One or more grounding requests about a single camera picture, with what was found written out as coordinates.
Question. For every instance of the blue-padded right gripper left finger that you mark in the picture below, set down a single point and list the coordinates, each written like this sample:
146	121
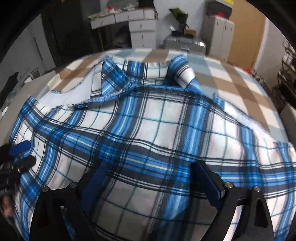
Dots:
59	213

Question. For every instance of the wooden shoe rack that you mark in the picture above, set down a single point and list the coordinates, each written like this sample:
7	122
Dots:
285	87

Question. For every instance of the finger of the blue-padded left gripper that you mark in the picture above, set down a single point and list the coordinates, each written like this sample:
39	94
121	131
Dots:
24	164
19	148

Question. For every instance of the black red shoe box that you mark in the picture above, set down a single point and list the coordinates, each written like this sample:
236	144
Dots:
219	8

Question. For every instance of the person's fingertip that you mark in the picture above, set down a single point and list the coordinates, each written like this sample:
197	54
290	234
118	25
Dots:
7	206

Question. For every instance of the checked bed sheet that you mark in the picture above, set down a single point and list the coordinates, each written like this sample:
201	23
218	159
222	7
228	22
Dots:
216	77

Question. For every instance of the wrapped flower bouquet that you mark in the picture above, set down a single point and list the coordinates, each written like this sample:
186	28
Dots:
180	16

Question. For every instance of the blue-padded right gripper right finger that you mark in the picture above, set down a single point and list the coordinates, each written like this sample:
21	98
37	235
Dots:
255	220

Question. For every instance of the blue white plaid shirt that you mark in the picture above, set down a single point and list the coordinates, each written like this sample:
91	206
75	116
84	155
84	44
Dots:
149	122

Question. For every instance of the black wardrobe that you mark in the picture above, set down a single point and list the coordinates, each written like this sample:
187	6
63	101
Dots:
68	31

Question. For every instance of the wooden door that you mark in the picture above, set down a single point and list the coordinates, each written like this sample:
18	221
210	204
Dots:
248	32

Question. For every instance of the silver aluminium suitcase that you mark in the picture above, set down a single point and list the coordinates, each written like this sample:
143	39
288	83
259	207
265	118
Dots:
191	45

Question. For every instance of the white drawer desk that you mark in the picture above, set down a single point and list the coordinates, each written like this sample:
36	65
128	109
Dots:
142	25

